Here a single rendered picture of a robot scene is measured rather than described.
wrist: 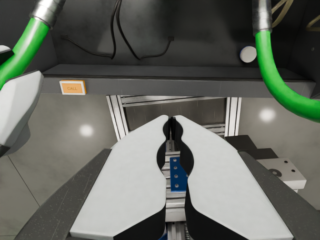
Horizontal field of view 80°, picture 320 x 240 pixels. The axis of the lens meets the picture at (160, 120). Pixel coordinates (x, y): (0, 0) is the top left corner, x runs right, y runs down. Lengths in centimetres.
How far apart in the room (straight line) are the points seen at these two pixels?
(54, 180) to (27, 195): 42
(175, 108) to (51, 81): 91
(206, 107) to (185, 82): 88
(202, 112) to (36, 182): 178
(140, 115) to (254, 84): 94
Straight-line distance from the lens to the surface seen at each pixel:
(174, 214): 72
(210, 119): 135
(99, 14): 55
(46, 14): 20
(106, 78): 45
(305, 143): 206
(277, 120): 180
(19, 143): 19
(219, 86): 45
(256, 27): 24
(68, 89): 47
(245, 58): 56
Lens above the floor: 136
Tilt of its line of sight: 61 degrees down
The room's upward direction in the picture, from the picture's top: 178 degrees counter-clockwise
